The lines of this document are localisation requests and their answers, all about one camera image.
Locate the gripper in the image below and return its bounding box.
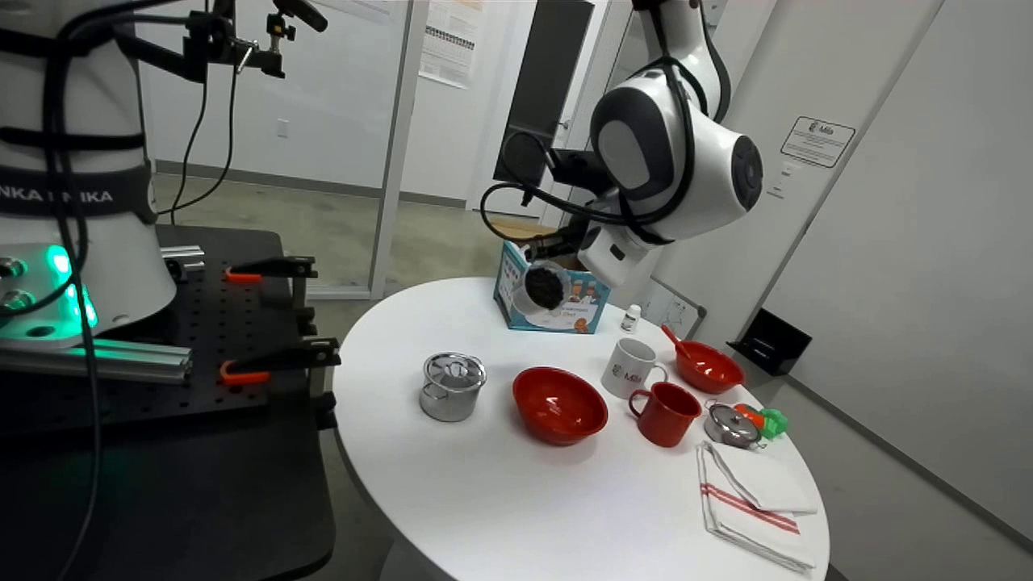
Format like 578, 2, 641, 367
525, 211, 603, 264

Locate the clear jug with dark contents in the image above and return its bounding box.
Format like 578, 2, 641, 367
509, 259, 575, 318

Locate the large red bowl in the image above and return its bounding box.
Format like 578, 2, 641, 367
512, 366, 610, 447

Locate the small red bowl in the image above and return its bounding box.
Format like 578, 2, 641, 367
674, 340, 746, 395

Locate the blue printed cardboard box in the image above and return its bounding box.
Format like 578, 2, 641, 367
493, 239, 613, 335

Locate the small whiteboard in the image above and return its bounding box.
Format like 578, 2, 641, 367
636, 276, 708, 341

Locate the white mug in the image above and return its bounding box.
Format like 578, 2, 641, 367
600, 337, 670, 401

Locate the steel pot lid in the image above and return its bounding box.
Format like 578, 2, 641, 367
423, 352, 488, 394

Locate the red spoon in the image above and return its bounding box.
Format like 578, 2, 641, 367
660, 324, 696, 363

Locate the red mug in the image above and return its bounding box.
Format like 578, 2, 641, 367
628, 381, 704, 449

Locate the paper poster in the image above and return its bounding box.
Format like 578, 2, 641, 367
418, 0, 486, 90

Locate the white cloth with red stripes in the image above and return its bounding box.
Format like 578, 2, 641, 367
696, 442, 818, 576

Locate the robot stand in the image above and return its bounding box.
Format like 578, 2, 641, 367
0, 225, 341, 581

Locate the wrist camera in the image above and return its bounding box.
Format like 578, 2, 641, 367
551, 148, 617, 196

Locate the black clamp with orange handle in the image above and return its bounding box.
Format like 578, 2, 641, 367
224, 256, 320, 333
219, 337, 342, 430

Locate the white wall sign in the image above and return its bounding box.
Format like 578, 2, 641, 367
780, 115, 857, 169

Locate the black cable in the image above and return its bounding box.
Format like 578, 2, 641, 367
156, 69, 243, 228

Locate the camera on mount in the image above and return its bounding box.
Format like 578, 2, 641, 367
111, 0, 330, 83

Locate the aluminium rail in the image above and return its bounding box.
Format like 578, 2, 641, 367
0, 336, 195, 386

